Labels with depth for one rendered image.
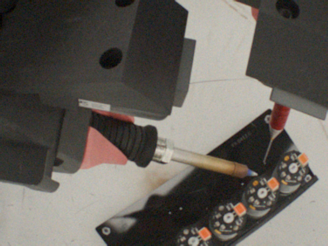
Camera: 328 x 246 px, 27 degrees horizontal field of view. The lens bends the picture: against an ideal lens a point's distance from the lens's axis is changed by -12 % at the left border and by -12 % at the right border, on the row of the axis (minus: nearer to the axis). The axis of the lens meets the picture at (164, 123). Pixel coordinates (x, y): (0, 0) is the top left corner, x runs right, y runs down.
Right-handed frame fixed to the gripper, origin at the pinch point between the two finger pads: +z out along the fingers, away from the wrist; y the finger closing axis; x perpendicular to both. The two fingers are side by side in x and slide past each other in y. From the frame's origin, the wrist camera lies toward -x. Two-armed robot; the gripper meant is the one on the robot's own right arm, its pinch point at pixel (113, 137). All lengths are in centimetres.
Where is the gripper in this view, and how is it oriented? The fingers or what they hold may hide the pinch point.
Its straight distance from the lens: 42.7
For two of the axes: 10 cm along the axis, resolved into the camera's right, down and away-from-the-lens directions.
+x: -8.5, -0.1, 5.3
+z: 5.0, 3.0, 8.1
